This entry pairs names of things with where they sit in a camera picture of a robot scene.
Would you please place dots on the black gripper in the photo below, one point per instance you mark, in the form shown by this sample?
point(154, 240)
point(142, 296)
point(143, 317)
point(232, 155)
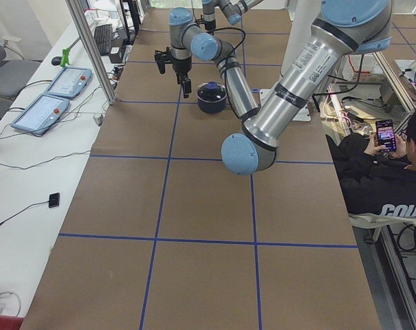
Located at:
point(181, 67)

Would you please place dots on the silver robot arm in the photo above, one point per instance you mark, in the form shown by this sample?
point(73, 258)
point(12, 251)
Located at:
point(340, 28)
point(232, 12)

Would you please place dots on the black keyboard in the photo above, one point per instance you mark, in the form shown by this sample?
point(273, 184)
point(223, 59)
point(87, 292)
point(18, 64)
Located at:
point(103, 38)

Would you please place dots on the far teach pendant tablet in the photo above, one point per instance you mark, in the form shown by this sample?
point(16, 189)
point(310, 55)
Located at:
point(69, 82)

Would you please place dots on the teach pendant tablet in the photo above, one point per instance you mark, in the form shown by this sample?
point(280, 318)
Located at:
point(41, 114)
point(69, 82)

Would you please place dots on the green clamp tool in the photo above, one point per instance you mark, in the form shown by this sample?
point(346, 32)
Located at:
point(65, 57)

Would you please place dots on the near teach pendant tablet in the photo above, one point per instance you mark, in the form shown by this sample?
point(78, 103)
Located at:
point(41, 114)

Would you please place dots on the small black square device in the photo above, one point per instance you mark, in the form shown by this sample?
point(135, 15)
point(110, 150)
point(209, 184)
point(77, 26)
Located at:
point(54, 200)

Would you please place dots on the grey office chair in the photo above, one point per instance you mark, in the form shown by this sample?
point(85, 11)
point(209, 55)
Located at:
point(14, 74)

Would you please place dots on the smartphone with lit screen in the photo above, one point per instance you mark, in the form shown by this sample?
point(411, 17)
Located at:
point(386, 135)

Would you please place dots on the seated person in black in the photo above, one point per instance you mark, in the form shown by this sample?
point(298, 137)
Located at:
point(374, 181)

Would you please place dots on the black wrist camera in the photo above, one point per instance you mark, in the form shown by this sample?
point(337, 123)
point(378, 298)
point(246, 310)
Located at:
point(162, 59)

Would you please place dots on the blue saucepan with handle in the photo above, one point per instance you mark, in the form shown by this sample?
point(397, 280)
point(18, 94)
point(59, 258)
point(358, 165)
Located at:
point(212, 107)

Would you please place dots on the aluminium frame post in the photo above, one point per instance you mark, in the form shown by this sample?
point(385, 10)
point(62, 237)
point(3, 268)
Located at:
point(91, 49)

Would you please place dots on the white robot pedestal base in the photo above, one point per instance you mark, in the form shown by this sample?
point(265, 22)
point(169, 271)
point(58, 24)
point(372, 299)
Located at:
point(308, 47)

